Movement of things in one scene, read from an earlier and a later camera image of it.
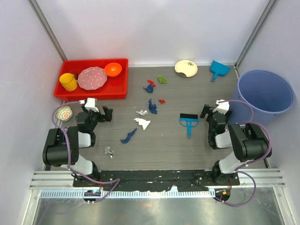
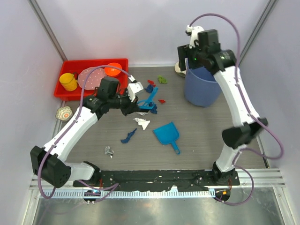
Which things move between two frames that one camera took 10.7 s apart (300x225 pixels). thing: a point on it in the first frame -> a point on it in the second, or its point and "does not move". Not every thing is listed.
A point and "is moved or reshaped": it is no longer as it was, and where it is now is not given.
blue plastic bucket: (269, 94) -> (201, 87)
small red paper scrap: (161, 101) does not move
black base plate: (191, 180) does not move
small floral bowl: (64, 113) does not move
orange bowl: (113, 69) does not move
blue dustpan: (218, 69) is moved or reshaped
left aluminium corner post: (33, 4) does not move
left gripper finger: (108, 117) -> (142, 110)
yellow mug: (68, 81) does not move
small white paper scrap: (143, 113) does not move
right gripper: (207, 107) -> (183, 52)
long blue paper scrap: (129, 135) does not move
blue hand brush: (189, 121) -> (145, 104)
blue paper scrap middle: (153, 108) does not move
